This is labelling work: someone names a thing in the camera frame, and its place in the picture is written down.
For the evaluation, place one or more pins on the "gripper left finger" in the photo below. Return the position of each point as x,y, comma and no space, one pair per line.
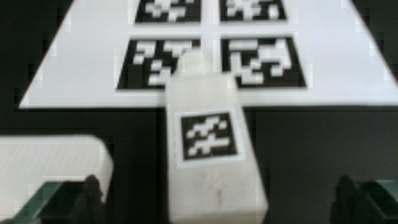
65,203

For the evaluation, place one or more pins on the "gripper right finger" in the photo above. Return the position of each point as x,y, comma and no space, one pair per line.
367,202

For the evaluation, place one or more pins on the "white chair leg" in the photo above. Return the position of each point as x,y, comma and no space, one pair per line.
216,187

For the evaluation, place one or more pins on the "white chair back frame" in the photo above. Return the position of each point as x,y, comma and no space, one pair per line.
49,158

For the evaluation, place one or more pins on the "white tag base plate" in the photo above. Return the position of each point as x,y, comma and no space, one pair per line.
269,52

